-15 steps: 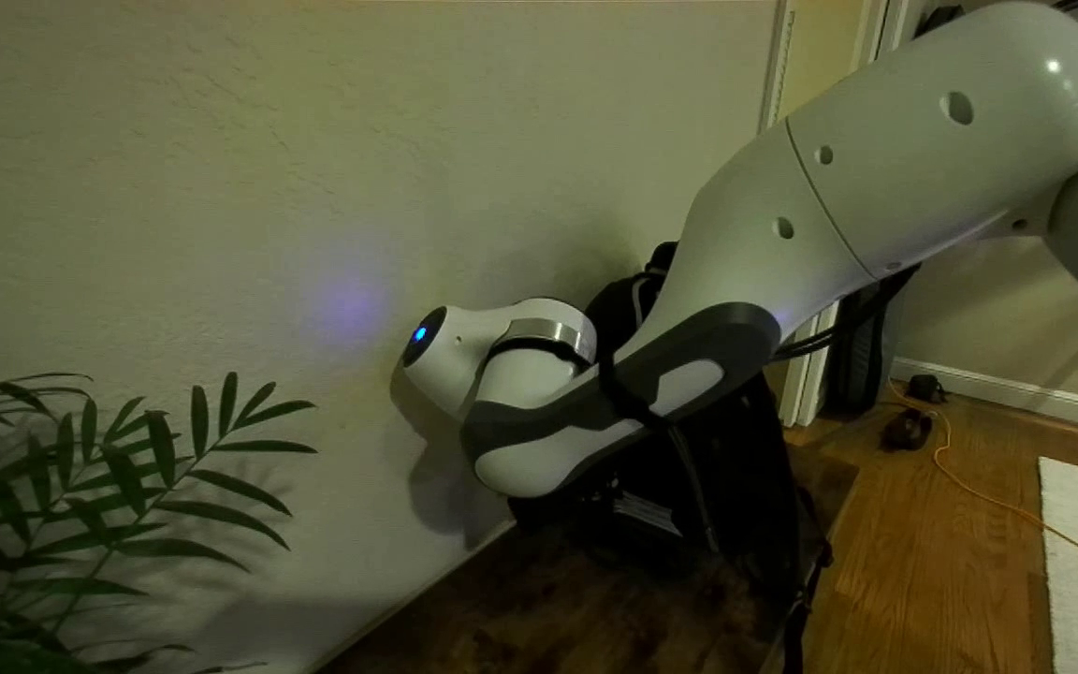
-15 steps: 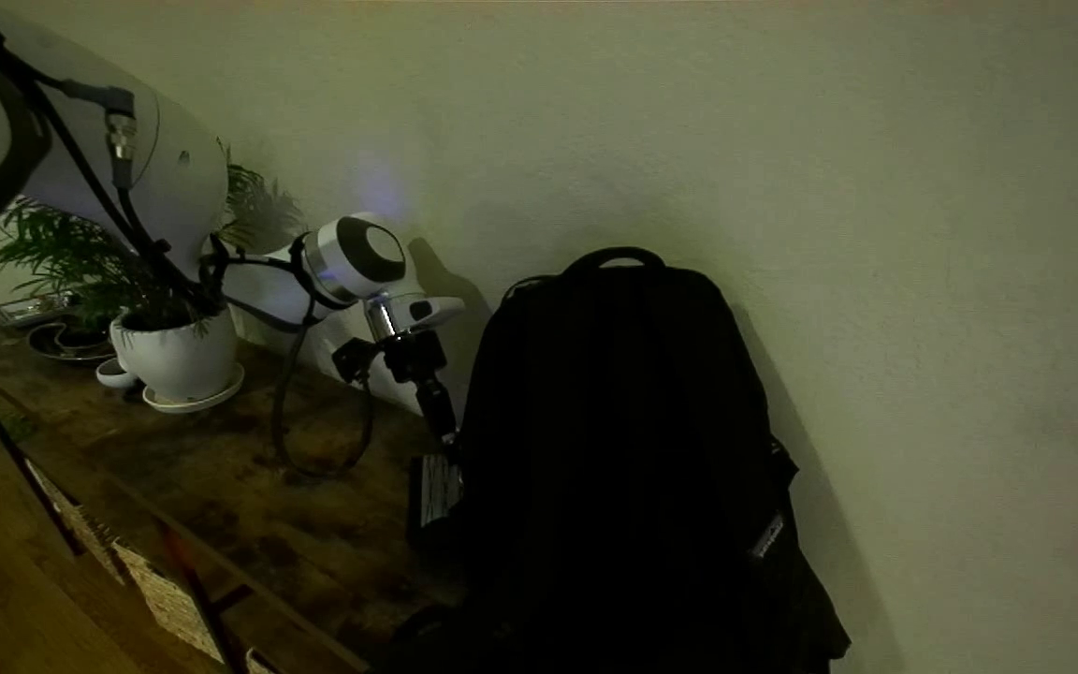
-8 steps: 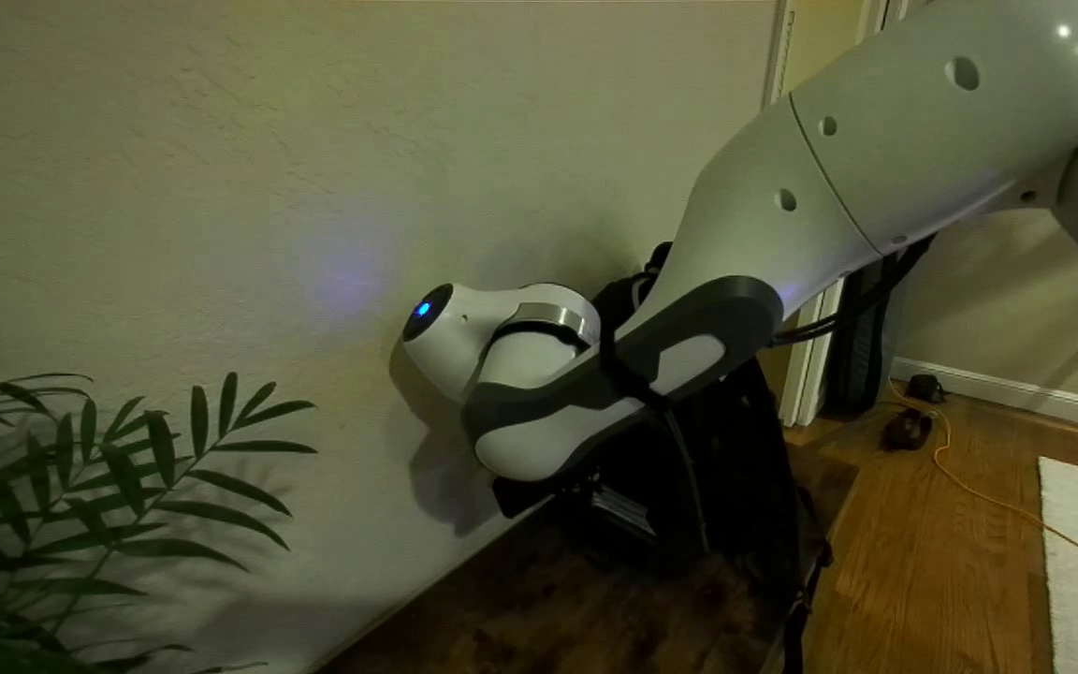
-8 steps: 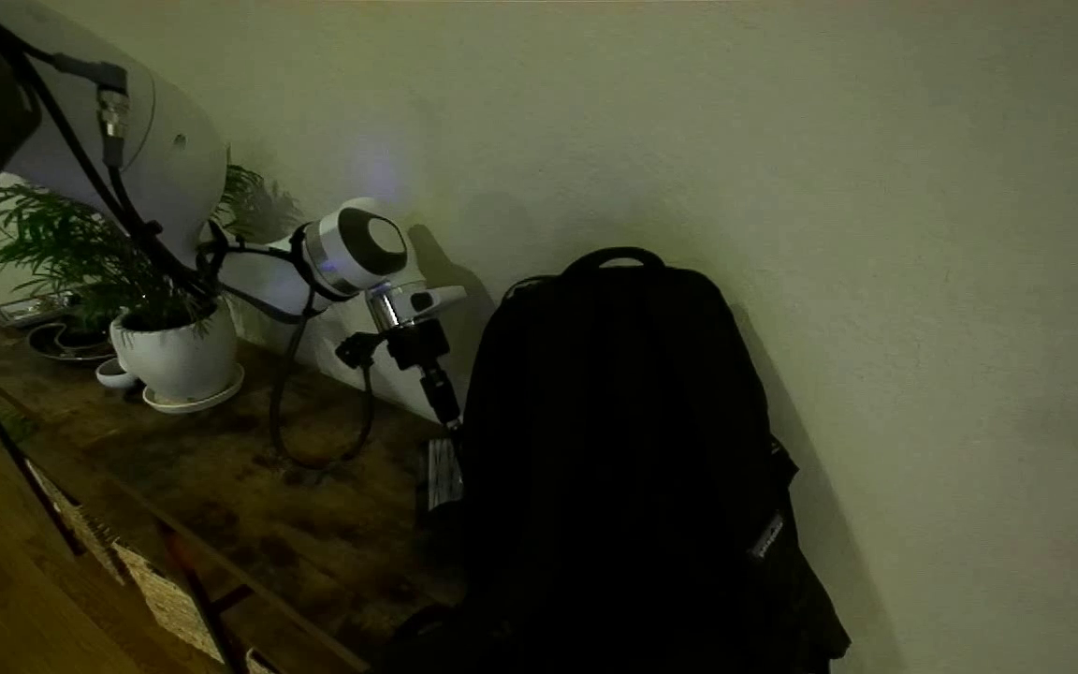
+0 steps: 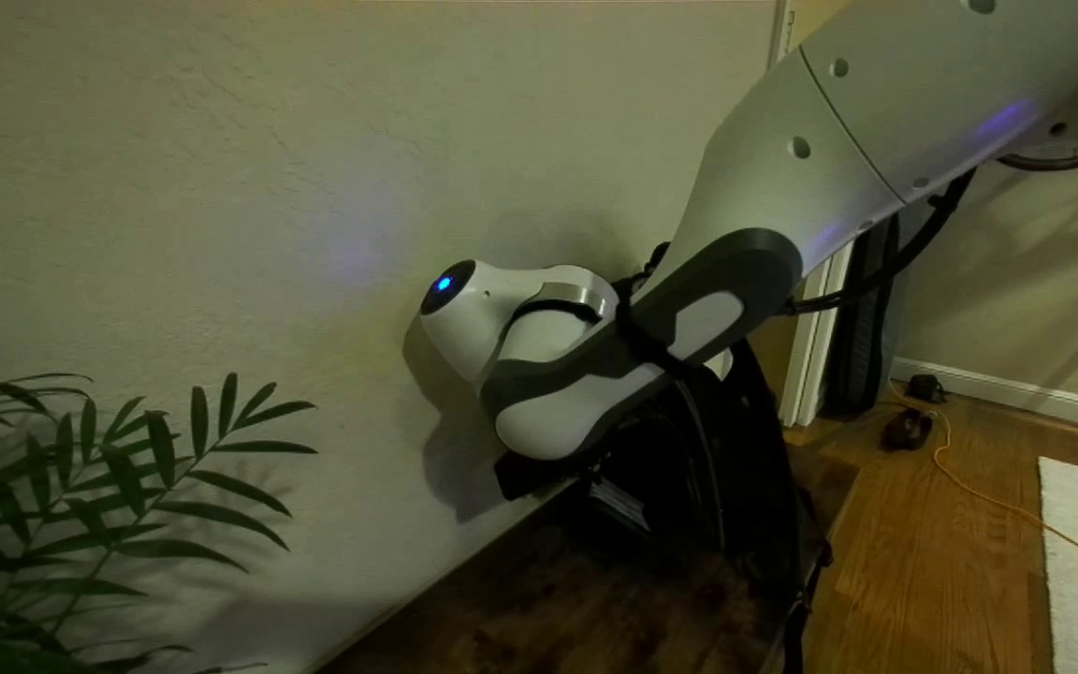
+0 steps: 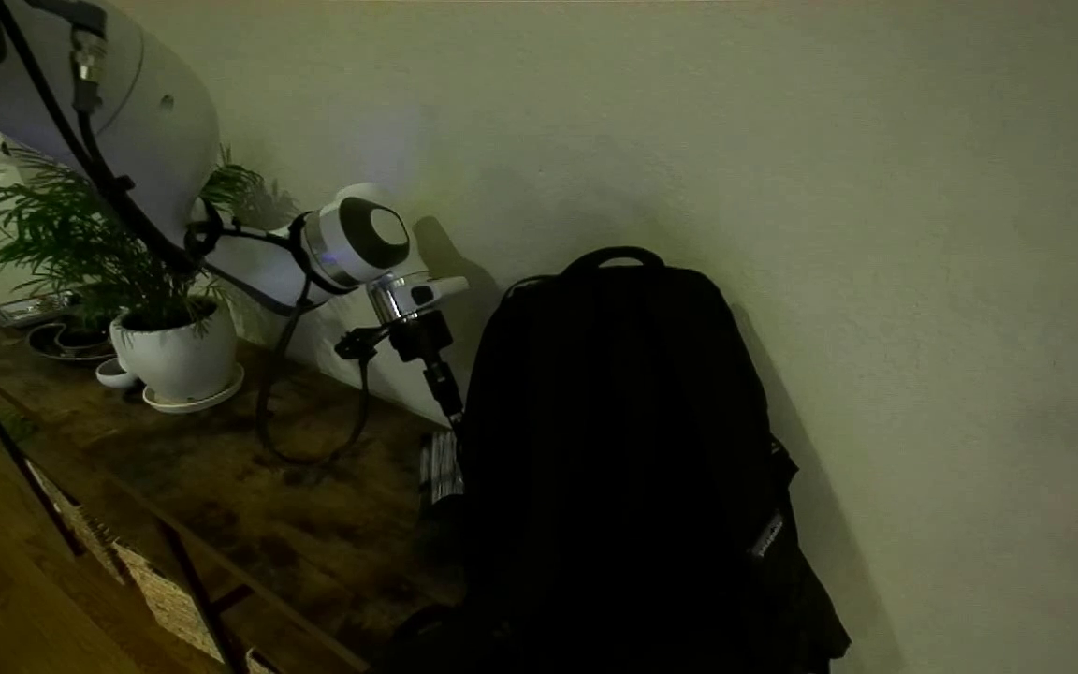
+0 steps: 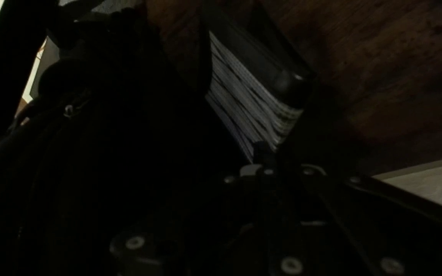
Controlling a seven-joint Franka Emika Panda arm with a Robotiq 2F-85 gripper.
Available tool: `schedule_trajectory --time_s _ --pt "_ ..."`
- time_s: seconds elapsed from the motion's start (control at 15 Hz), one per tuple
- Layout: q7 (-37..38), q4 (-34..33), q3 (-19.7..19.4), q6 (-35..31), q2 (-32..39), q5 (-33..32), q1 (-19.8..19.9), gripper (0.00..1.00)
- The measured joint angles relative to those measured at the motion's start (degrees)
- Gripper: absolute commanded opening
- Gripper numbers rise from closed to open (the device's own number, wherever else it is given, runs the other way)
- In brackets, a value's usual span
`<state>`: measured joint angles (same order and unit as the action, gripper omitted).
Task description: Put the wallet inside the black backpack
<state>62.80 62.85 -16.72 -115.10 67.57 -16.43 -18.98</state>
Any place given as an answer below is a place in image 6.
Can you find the dark round coaster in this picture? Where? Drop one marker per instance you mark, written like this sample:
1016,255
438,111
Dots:
59,338

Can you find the white plant pot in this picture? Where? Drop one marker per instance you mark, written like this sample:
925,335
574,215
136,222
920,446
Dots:
177,353

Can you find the white pot saucer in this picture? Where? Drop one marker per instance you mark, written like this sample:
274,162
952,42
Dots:
197,396

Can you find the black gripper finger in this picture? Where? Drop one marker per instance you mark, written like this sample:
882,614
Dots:
451,389
436,378

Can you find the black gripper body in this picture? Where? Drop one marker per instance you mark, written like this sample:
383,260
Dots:
421,335

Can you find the black backpack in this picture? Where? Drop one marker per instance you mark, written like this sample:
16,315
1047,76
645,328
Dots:
614,473

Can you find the green leafy plant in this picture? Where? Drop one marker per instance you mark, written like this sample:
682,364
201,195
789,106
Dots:
64,235

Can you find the black metal table brace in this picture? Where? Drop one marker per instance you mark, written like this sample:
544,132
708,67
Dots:
205,601

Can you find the black wallet silver woven panel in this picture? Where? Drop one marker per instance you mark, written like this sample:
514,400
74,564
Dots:
442,470

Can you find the small white dish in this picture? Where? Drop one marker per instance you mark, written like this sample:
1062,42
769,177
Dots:
115,376

